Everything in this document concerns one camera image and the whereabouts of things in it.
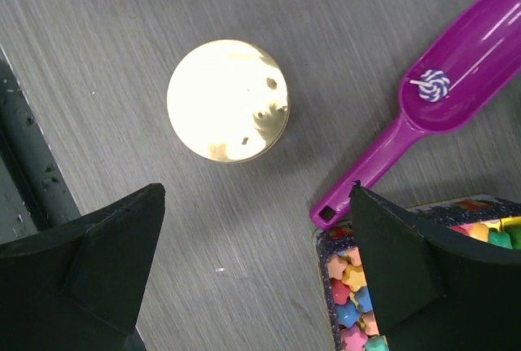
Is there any cream jar lid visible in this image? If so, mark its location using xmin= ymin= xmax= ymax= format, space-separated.
xmin=166 ymin=39 xmax=290 ymax=164

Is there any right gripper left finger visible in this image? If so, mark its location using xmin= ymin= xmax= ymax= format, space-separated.
xmin=1 ymin=183 xmax=165 ymax=350

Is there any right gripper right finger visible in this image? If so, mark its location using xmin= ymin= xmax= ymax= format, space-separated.
xmin=350 ymin=184 xmax=520 ymax=350

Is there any gold tin of star candies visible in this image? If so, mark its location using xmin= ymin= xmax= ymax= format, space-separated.
xmin=313 ymin=195 xmax=520 ymax=350

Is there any purple swirl lollipop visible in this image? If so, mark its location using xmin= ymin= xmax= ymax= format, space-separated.
xmin=409 ymin=69 xmax=451 ymax=103

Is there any purple plastic scoop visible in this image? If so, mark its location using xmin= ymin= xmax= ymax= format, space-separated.
xmin=309 ymin=0 xmax=520 ymax=230

